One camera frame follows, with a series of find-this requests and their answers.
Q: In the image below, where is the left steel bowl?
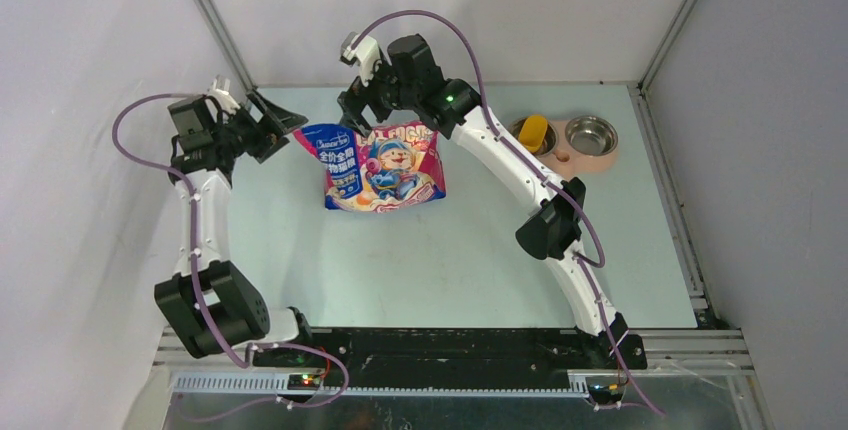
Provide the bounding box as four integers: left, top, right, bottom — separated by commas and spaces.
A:
508, 117, 557, 156

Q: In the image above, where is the right electronics board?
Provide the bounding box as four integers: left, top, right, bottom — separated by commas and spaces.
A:
586, 381, 629, 411

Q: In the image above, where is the right steel bowl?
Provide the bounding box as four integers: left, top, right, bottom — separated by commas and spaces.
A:
564, 115, 619, 157

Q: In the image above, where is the pink double bowl stand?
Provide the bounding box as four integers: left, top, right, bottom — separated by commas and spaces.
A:
533, 117, 618, 180

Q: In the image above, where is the electronics board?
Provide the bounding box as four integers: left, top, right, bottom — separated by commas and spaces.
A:
586, 381, 629, 411
286, 373, 323, 392

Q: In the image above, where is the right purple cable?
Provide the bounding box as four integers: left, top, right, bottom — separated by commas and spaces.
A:
351, 9, 667, 418

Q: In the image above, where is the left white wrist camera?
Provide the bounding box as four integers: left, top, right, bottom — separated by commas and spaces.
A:
205, 75, 241, 115

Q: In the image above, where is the steel bowl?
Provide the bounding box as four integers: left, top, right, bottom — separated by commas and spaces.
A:
564, 115, 619, 157
508, 117, 557, 156

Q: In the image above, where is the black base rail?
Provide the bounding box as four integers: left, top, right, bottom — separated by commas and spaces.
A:
253, 327, 619, 391

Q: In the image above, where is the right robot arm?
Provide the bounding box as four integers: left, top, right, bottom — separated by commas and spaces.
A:
338, 32, 636, 369

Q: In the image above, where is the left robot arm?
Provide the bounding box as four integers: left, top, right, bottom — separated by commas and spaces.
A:
154, 88, 308, 359

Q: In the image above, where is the colourful pet food bag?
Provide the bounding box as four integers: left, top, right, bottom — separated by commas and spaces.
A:
294, 121, 446, 213

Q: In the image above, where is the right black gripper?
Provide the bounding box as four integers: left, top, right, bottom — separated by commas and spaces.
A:
338, 52, 420, 138

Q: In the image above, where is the yellow plastic scoop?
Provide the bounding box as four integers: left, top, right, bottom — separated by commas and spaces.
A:
516, 115, 548, 154

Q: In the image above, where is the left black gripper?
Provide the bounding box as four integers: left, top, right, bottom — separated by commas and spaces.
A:
212, 90, 307, 164

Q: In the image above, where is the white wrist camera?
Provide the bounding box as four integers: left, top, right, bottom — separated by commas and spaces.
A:
340, 32, 383, 87
205, 75, 241, 115

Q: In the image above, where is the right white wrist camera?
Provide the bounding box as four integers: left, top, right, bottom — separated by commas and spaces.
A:
340, 32, 383, 87

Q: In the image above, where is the left electronics board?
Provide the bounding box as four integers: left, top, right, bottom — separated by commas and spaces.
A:
286, 373, 323, 392

